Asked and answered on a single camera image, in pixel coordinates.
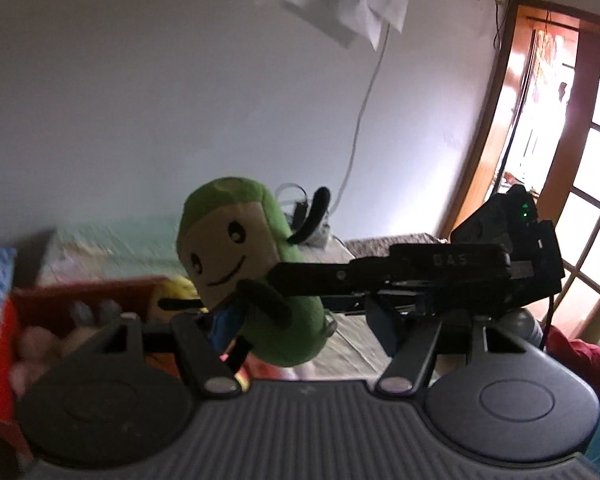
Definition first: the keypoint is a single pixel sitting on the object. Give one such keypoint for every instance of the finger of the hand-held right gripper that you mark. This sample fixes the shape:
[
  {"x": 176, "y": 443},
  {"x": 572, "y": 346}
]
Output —
[
  {"x": 350, "y": 304},
  {"x": 320, "y": 277}
]

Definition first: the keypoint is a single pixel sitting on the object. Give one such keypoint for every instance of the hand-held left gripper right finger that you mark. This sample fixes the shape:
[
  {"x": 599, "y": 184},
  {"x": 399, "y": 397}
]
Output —
[{"x": 385, "y": 330}]

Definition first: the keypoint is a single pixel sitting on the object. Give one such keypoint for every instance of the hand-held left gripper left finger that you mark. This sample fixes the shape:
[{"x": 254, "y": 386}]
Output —
[{"x": 225, "y": 330}]

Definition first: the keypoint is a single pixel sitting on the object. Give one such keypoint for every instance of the yellow plush tiger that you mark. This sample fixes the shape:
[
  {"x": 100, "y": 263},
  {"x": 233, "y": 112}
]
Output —
[{"x": 172, "y": 292}]

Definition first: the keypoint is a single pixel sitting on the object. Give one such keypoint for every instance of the green plush doll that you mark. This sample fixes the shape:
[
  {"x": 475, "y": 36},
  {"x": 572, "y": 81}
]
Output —
[{"x": 220, "y": 250}]

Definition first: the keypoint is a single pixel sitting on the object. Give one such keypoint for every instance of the pale plush rabbit striped ears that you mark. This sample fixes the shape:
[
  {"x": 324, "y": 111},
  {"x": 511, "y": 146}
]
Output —
[{"x": 85, "y": 312}]

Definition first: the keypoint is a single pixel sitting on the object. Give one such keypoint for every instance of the red cardboard box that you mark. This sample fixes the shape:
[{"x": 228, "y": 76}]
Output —
[{"x": 45, "y": 295}]

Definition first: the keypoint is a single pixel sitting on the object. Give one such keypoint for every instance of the pink plush teddy bear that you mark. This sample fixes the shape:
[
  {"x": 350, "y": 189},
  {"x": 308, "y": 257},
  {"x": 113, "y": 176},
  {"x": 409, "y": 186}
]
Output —
[{"x": 30, "y": 350}]

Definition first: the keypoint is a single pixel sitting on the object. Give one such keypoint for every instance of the black charger adapter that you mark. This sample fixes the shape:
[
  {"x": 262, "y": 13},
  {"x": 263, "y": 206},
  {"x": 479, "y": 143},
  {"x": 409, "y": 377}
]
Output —
[{"x": 301, "y": 210}]

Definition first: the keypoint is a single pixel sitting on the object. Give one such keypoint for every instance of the grey round container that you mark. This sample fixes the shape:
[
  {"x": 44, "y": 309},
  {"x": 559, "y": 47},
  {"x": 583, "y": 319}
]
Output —
[{"x": 527, "y": 327}]

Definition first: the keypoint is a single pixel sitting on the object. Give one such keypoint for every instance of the brown patterned blanket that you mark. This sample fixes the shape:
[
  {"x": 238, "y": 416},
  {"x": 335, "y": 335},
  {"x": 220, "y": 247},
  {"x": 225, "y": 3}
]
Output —
[{"x": 395, "y": 242}]

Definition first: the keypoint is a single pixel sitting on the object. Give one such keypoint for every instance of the red cloth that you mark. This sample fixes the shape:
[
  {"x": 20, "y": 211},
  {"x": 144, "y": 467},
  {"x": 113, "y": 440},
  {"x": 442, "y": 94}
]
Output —
[{"x": 580, "y": 360}]

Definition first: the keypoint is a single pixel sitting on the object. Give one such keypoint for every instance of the wooden glass pane door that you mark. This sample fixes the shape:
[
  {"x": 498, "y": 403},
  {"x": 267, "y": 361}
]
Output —
[{"x": 570, "y": 125}]

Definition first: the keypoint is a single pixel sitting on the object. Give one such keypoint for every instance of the wooden door frame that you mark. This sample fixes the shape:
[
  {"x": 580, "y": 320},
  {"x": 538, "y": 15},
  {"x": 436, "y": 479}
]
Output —
[{"x": 485, "y": 150}]

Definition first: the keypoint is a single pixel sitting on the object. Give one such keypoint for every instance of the white wall paper sheet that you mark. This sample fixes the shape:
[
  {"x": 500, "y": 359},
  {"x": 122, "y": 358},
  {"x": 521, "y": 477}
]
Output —
[{"x": 385, "y": 2}]

